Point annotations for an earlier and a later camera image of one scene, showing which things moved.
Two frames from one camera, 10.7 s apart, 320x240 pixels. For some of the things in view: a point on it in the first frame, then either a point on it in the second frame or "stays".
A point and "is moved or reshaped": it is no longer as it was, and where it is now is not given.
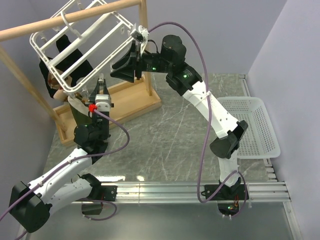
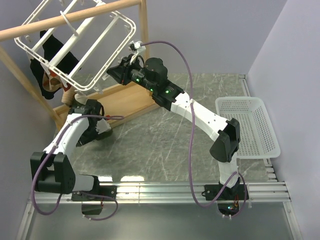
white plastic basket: (259, 141) stays
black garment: (68, 60) → (55, 54)
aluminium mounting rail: (276, 192) stays
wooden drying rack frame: (134, 100) stays
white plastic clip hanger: (80, 39) is moved or reshaped
